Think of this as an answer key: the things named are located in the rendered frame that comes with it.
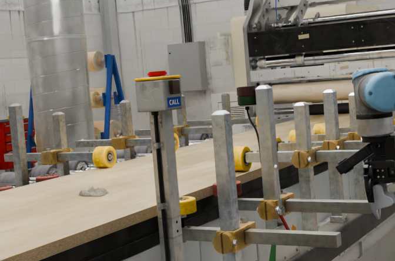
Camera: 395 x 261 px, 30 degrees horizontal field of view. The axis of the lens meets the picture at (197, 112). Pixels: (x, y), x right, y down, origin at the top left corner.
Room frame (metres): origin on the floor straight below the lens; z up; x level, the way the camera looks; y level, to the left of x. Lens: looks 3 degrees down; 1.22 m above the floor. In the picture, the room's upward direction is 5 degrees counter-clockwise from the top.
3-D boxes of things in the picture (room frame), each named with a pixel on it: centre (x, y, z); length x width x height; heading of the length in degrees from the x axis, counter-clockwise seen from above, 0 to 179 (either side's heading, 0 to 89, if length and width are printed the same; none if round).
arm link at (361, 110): (1.85, -0.44, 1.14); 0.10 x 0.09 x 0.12; 178
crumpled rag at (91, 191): (2.09, 0.31, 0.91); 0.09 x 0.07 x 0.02; 67
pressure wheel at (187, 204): (1.86, 0.06, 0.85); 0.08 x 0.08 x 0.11
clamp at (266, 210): (1.98, -0.19, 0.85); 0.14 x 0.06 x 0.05; 150
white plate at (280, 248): (1.92, -0.19, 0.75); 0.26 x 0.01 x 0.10; 150
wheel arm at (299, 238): (1.76, -0.11, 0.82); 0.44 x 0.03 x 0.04; 60
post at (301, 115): (2.18, -0.31, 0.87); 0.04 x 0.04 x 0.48; 60
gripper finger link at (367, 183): (1.84, -0.42, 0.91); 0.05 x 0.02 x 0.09; 149
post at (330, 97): (2.39, -0.43, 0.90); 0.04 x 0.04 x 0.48; 60
